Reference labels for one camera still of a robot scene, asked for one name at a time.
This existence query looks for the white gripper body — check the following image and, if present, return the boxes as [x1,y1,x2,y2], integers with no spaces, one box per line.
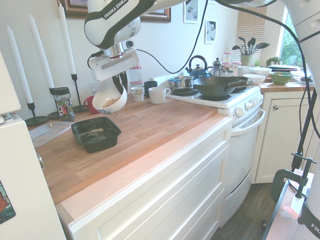
[88,48,140,83]

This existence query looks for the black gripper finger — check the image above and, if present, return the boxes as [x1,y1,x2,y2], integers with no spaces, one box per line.
[119,70,129,88]
[111,74,124,96]

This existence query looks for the cereal rings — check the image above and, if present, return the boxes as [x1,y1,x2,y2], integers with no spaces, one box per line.
[102,97,121,109]

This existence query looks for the white bowl with swirl pattern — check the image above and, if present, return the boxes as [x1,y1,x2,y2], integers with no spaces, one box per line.
[92,83,129,115]

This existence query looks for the small patterned white cup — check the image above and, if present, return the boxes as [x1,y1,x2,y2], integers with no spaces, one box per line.
[130,86,146,102]

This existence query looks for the clear drinking glass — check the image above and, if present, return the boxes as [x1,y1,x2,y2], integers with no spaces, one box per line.
[88,81,104,99]

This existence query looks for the black mug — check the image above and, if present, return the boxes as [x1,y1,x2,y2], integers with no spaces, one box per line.
[143,80,159,99]

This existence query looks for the red mug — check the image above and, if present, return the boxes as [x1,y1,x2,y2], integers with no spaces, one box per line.
[83,95,101,115]

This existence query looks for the large plain white cup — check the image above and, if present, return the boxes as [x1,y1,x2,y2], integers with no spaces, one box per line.
[148,86,172,105]

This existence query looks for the black holder of tall candle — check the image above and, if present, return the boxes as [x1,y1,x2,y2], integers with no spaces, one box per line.
[70,73,89,113]

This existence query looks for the tall white taper candle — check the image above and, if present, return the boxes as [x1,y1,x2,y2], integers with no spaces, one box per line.
[57,2,77,75]

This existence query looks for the spice jar with black lid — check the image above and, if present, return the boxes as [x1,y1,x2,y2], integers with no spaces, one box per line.
[52,86,76,123]

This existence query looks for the stainless steel pot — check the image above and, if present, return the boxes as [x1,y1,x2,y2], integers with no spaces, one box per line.
[168,75,196,90]

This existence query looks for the black coil burner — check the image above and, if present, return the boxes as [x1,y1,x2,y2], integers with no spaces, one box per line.
[170,87,199,97]

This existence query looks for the black plastic food container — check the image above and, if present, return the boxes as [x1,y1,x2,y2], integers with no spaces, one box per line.
[70,116,122,154]

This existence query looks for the medium white taper candle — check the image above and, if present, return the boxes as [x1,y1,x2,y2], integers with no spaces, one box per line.
[28,13,55,89]

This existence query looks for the blue kettle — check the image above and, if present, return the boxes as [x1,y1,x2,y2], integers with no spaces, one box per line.
[185,55,214,80]

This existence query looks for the clear plastic container lid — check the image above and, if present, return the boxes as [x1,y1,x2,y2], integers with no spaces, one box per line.
[28,120,74,148]

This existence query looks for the black holder of short candle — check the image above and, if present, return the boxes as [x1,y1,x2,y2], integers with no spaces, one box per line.
[24,101,49,126]

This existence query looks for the black wok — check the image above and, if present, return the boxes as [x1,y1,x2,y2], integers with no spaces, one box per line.
[193,75,255,99]

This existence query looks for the short white taper candle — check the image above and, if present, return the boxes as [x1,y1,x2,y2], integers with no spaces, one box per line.
[6,24,34,105]

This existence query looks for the glass french press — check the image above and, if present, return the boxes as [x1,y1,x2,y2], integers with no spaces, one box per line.
[212,57,224,78]

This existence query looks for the white drawer cabinet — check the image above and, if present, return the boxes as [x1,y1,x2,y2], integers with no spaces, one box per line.
[55,116,234,240]

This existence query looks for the round metal fridge lock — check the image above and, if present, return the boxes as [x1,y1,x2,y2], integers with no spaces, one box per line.
[36,152,45,171]

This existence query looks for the white mug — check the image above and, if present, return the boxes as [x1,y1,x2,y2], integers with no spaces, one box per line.
[236,65,256,77]

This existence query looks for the white refrigerator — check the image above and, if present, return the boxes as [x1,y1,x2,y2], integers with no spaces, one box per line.
[0,49,64,240]

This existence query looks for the utensil crock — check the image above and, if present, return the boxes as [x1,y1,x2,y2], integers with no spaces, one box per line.
[240,54,253,67]

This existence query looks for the wide white bowl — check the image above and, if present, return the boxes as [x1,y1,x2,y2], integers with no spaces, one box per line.
[242,73,267,85]

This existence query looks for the black kitchen utensils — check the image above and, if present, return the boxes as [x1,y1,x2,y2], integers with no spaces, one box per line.
[231,36,271,56]

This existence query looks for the white electric stove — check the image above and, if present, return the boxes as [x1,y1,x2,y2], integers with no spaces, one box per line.
[166,81,268,227]

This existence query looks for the wooden window blind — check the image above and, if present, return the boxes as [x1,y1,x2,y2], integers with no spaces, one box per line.
[235,5,268,60]

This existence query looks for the white serving bowl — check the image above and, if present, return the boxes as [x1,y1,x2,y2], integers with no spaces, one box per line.
[253,66,272,77]

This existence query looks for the small potted plant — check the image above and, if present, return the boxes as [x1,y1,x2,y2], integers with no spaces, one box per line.
[265,56,282,67]

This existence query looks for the green bowl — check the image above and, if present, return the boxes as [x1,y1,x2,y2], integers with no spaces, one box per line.
[269,71,294,86]

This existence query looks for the colourful picture fridge magnet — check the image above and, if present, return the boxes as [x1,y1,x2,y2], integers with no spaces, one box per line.
[0,179,17,225]

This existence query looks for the white cupboard with knob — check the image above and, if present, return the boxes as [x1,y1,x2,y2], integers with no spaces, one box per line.
[254,90,314,185]

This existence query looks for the metal C-clamp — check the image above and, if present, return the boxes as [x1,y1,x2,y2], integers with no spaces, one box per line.
[270,156,317,204]

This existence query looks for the robot mounting table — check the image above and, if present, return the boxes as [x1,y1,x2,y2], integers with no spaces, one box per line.
[262,169,320,240]

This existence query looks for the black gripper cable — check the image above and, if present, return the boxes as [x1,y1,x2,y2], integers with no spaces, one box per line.
[86,0,210,75]

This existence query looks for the large white wall picture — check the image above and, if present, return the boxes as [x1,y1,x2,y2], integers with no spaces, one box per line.
[183,0,200,24]

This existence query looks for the small white wall picture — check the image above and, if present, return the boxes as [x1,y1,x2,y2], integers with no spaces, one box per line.
[204,19,218,45]

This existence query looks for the white oven door handle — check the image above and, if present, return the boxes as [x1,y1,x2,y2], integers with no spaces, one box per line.
[230,109,267,137]

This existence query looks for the thick black cable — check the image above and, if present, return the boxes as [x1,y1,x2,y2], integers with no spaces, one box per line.
[215,0,316,121]

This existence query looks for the black camera stand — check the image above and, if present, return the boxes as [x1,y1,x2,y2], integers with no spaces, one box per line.
[290,84,318,174]

